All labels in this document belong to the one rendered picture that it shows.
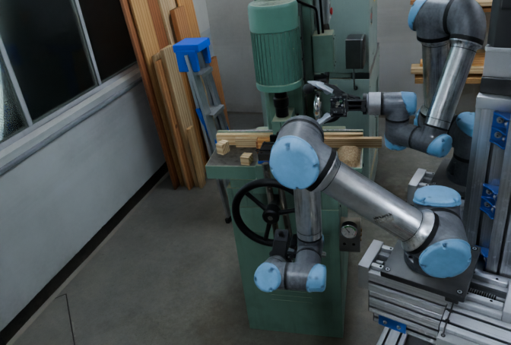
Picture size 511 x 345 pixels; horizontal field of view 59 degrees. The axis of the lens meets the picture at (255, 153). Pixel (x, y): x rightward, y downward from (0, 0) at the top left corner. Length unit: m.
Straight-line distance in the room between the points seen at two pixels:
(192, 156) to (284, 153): 2.29
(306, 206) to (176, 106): 2.02
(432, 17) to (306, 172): 0.74
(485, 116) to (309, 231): 0.57
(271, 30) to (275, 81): 0.19
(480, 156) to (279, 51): 0.73
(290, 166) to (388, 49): 3.11
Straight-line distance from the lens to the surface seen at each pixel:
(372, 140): 1.80
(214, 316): 2.42
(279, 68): 1.64
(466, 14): 1.52
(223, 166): 1.77
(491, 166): 1.43
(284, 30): 1.61
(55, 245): 2.80
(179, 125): 3.21
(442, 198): 1.26
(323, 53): 1.86
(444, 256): 1.15
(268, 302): 2.17
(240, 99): 4.52
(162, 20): 3.40
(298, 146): 1.01
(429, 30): 1.58
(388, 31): 4.03
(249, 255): 2.00
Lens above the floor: 1.75
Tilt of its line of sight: 28 degrees down
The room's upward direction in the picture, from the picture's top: 7 degrees counter-clockwise
